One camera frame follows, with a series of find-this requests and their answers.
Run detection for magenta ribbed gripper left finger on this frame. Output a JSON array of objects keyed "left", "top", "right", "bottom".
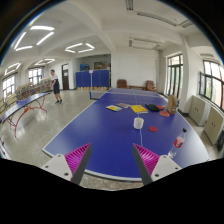
[{"left": 41, "top": 142, "right": 93, "bottom": 186}]

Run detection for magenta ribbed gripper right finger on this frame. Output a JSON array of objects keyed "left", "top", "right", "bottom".
[{"left": 131, "top": 143, "right": 183, "bottom": 187}]

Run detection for small red round lid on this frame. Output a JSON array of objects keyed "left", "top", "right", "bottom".
[{"left": 148, "top": 126, "right": 158, "bottom": 132}]

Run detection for white paper cup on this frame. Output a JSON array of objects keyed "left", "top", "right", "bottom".
[{"left": 133, "top": 117, "right": 144, "bottom": 129}]

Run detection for clear plastic bottle red label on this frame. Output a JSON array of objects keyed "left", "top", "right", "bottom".
[{"left": 168, "top": 128, "right": 187, "bottom": 158}]

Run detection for blue table tennis table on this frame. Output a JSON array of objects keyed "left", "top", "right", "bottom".
[{"left": 43, "top": 89, "right": 209, "bottom": 181}]

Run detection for red table tennis paddle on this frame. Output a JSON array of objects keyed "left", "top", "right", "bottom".
[{"left": 159, "top": 111, "right": 170, "bottom": 117}]

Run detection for yellow book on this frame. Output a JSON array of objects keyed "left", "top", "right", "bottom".
[{"left": 130, "top": 105, "right": 148, "bottom": 114}]

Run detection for black table tennis paddle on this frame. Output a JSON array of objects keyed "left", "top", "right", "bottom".
[{"left": 145, "top": 104, "right": 160, "bottom": 111}]

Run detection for red paddle near bag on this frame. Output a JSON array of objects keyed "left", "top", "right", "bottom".
[{"left": 156, "top": 105, "right": 165, "bottom": 110}]

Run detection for grey pink booklet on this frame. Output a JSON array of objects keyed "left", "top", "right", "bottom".
[{"left": 116, "top": 103, "right": 130, "bottom": 109}]

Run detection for colourful picture book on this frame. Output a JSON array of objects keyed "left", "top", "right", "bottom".
[{"left": 106, "top": 105, "right": 122, "bottom": 112}]

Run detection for table tennis net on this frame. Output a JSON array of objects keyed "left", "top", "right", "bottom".
[{"left": 108, "top": 92, "right": 161, "bottom": 97}]

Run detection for right brown armchair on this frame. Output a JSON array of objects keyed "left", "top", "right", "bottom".
[{"left": 146, "top": 80, "right": 157, "bottom": 92}]

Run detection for brown armchair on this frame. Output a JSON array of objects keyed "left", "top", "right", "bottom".
[
  {"left": 117, "top": 79, "right": 128, "bottom": 89},
  {"left": 146, "top": 80, "right": 157, "bottom": 92}
]

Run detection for beige cabinet by window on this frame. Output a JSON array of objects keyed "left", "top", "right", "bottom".
[{"left": 189, "top": 96, "right": 207, "bottom": 126}]

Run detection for beige cabinet right near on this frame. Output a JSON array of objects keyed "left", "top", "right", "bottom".
[{"left": 204, "top": 107, "right": 224, "bottom": 145}]

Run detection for standing person dark shorts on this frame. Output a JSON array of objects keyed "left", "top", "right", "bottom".
[{"left": 50, "top": 69, "right": 62, "bottom": 104}]

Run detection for left brown armchair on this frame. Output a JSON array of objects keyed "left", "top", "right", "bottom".
[{"left": 117, "top": 79, "right": 128, "bottom": 89}]

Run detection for blue partition boards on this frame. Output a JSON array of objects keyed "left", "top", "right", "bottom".
[{"left": 75, "top": 70, "right": 110, "bottom": 87}]

